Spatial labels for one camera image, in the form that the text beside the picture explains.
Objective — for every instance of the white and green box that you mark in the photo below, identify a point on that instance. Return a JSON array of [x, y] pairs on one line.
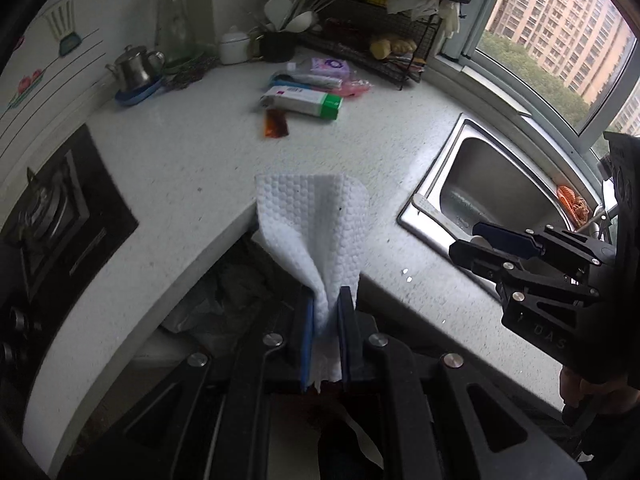
[[302, 102]]

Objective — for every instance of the blue saucer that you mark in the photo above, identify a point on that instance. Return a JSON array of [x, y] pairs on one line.
[[140, 95]]

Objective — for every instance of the person's leg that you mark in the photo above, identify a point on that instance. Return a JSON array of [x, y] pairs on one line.
[[345, 440]]

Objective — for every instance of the tomato plate wall sticker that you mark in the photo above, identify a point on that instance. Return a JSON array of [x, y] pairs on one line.
[[27, 87]]

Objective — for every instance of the spatula wall sticker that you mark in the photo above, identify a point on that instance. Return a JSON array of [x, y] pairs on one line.
[[62, 25]]

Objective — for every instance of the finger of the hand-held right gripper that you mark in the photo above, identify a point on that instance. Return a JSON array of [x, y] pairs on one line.
[[502, 238], [477, 256]]

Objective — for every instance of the small brown packet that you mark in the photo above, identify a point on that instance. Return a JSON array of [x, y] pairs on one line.
[[276, 123]]

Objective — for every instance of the white rubber gloves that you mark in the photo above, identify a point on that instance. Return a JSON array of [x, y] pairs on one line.
[[435, 10]]

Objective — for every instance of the steel teapot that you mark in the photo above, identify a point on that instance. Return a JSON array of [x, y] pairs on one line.
[[135, 67]]

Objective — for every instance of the purple packet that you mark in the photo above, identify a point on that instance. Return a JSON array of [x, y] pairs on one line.
[[331, 66]]

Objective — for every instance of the apartment buildings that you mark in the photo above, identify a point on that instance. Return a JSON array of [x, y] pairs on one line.
[[565, 15]]

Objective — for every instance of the grey plastic bag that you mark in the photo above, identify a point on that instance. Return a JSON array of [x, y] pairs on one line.
[[220, 300]]

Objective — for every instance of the window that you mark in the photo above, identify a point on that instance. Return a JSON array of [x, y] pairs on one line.
[[560, 50]]

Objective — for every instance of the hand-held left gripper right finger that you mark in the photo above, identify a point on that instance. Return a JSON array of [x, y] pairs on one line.
[[346, 325]]

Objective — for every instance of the ginger root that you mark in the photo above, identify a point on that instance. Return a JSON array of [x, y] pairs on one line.
[[404, 47]]

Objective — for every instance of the dark patterned pot mat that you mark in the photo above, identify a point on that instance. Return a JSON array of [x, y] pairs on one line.
[[192, 71]]

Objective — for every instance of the glass vase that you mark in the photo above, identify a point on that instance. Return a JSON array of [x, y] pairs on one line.
[[174, 20]]

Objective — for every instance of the person's right hand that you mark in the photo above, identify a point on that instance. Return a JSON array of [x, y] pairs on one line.
[[575, 390]]

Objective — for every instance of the white paper towel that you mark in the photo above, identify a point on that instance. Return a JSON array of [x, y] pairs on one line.
[[312, 230]]

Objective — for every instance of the white spoon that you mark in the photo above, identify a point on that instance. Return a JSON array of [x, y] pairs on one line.
[[302, 20], [277, 10]]

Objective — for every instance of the orange scrubber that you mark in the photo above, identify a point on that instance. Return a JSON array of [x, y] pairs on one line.
[[572, 202]]

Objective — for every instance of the white and blue tube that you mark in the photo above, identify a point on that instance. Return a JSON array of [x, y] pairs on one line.
[[307, 80]]

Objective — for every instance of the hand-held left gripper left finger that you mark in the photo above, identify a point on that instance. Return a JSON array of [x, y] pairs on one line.
[[307, 322]]

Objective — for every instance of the potato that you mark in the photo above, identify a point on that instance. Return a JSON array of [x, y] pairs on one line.
[[381, 46]]

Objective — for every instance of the black gas stove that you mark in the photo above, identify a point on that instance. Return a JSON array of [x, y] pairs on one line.
[[55, 220]]

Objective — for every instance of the white lidded jar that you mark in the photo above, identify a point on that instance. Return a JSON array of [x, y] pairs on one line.
[[234, 47]]

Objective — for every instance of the steel sink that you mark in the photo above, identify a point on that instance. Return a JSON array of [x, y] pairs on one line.
[[500, 180]]

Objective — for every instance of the black utensil holder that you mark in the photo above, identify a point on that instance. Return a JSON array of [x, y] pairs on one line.
[[277, 46]]

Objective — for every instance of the steel faucet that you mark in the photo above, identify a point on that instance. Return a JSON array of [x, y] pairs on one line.
[[601, 217]]

